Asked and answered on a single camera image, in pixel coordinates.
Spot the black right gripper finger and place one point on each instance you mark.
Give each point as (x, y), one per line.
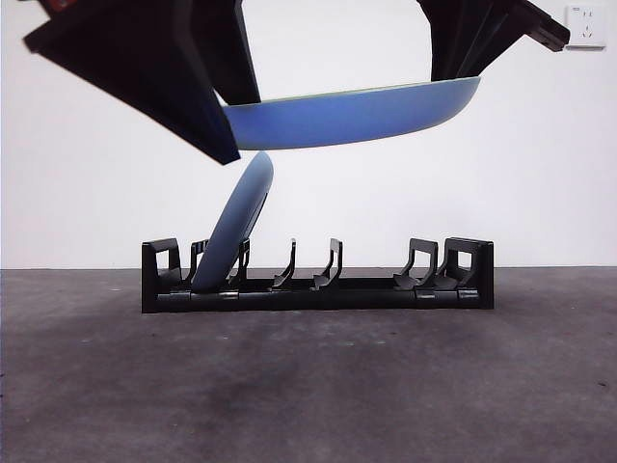
(446, 38)
(496, 29)

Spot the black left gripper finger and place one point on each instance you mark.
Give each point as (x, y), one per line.
(135, 62)
(229, 53)

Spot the green round plate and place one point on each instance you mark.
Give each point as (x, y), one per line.
(347, 120)

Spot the blue round plate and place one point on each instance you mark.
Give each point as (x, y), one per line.
(231, 231)

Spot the black plate rack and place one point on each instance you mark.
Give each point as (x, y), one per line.
(366, 299)

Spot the white wall socket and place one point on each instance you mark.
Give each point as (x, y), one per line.
(588, 29)

